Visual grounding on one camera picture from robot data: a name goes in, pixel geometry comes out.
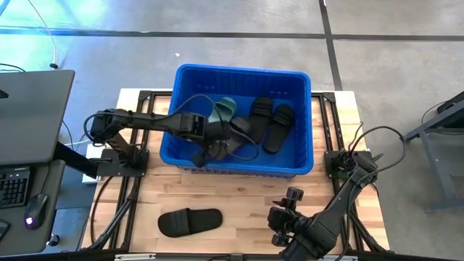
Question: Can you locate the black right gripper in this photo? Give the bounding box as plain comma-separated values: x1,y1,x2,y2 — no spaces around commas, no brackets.
267,187,309,248

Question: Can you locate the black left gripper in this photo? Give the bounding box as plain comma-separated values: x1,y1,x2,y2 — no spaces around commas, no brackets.
191,121,236,168

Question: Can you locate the black foam slide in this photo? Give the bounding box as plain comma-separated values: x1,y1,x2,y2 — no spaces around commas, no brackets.
262,104,295,154
157,207,224,239
247,96,274,145
208,116,252,162

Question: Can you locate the teal foam slide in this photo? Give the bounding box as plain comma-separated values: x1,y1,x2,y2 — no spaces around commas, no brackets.
207,96,239,125

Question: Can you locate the blue plastic bin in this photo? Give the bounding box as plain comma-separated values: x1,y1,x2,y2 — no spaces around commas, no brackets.
159,63,315,178

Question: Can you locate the white power box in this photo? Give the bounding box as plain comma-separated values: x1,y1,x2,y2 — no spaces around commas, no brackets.
81,144,107,185

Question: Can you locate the dark grey desk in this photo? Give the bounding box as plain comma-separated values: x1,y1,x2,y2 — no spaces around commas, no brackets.
0,159,67,257

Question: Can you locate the grey metal stand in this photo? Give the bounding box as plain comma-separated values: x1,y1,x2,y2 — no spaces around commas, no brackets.
404,90,464,213

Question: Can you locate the black computer mouse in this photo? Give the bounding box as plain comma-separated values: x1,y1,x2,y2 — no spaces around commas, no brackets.
22,193,49,231

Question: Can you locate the black keyboard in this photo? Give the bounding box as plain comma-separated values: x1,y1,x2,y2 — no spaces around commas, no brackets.
0,167,31,210

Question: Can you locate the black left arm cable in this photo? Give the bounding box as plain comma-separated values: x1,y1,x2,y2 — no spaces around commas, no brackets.
170,94,260,162

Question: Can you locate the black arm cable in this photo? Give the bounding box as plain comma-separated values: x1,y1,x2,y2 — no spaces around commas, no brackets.
170,94,260,162
347,125,407,189

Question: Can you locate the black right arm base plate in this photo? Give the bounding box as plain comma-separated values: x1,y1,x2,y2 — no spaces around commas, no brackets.
323,149,374,181

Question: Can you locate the black aluminium table frame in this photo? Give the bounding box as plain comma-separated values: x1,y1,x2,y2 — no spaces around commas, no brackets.
81,89,389,261

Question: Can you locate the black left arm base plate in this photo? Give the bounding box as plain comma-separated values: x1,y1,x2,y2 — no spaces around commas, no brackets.
96,147,150,178

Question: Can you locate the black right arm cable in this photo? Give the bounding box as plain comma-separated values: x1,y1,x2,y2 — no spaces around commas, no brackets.
347,125,407,189

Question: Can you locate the white cable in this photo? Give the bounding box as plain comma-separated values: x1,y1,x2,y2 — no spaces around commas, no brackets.
27,0,59,70

